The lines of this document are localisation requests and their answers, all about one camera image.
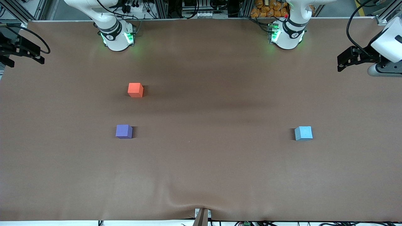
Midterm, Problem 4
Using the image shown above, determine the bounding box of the blue block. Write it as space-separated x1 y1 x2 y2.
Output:
294 126 313 141

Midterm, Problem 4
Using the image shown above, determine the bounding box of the orange block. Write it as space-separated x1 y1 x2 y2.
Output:
128 83 144 98

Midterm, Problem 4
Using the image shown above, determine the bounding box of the purple block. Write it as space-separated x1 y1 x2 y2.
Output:
115 124 133 139

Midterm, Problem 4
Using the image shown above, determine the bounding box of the white connector block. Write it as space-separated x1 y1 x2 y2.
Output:
195 11 222 19

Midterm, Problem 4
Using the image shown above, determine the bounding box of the bag of orange snacks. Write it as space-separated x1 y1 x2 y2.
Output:
250 0 290 18

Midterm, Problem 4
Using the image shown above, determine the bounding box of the white power strip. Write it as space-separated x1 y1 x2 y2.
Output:
122 3 149 13

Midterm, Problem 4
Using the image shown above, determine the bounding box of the brown table mat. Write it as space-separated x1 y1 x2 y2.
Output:
0 17 402 222

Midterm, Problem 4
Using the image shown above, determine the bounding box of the metal clamp with brown strip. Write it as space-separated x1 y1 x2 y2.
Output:
194 208 212 226

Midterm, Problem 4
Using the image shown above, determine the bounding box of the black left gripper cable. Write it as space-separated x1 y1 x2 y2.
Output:
346 0 377 57

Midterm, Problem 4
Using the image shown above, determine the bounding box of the aluminium frame profile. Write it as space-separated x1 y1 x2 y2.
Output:
0 0 47 25
375 13 397 26

